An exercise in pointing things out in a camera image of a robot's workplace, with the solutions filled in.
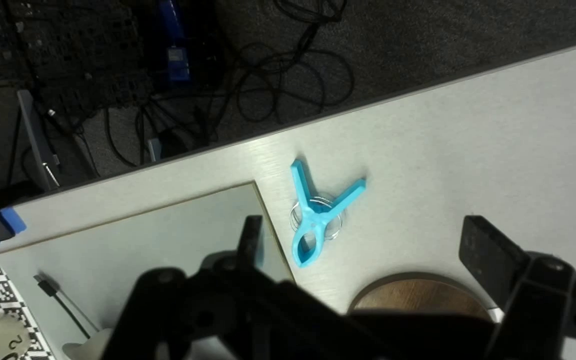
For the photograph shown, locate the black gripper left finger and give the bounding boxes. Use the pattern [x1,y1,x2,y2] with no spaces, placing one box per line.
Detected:
[235,215,266,268]

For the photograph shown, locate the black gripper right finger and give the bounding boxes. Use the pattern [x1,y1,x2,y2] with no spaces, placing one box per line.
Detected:
[457,215,526,312]

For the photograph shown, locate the blue plastic spring clip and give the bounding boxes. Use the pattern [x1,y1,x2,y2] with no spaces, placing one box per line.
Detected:
[287,156,367,271]

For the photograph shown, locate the dark wooden stand round base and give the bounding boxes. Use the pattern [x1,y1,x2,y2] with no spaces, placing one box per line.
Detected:
[345,271,503,324]

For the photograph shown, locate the blue tape piece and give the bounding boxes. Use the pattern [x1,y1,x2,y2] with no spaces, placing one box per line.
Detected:
[0,206,28,248]

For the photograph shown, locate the black floor cables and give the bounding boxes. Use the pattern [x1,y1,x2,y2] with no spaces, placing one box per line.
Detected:
[99,0,357,171]

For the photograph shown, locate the black usb cable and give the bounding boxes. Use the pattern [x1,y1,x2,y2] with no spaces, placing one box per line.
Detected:
[32,271,93,343]

